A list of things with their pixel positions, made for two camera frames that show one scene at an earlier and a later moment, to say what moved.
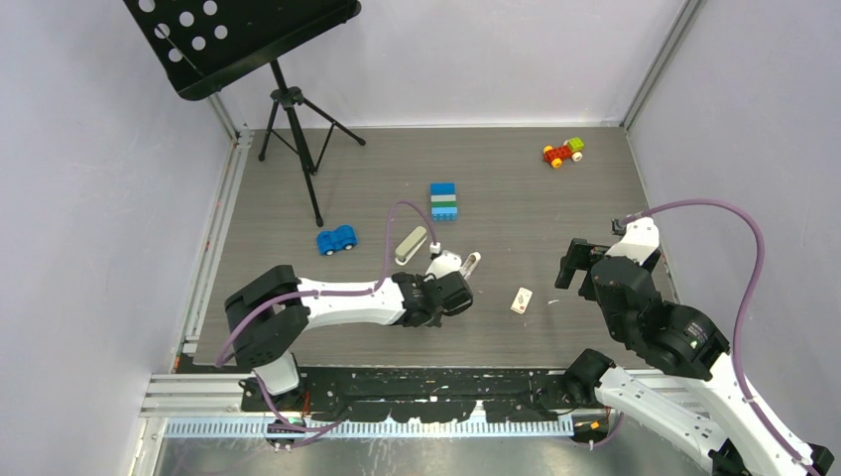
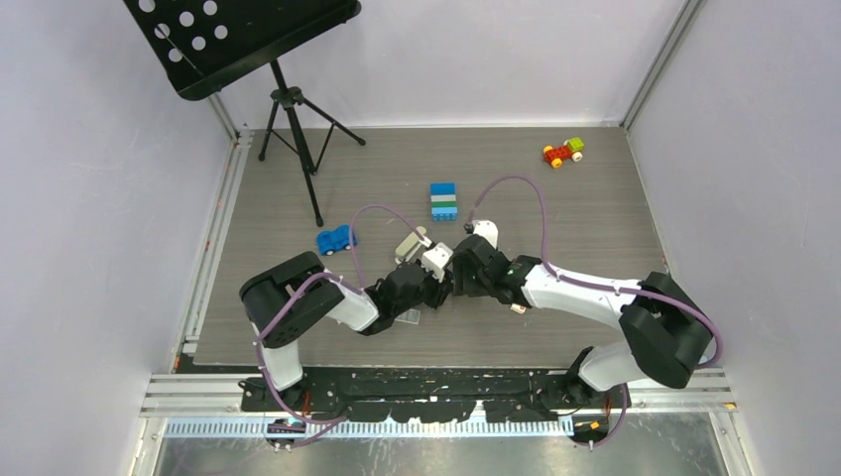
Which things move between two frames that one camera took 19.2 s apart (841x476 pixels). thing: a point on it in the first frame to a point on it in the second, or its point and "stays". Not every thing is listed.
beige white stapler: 412,243 stays
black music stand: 206,45 stays
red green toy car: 571,148 stays
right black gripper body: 585,289 to 466,284
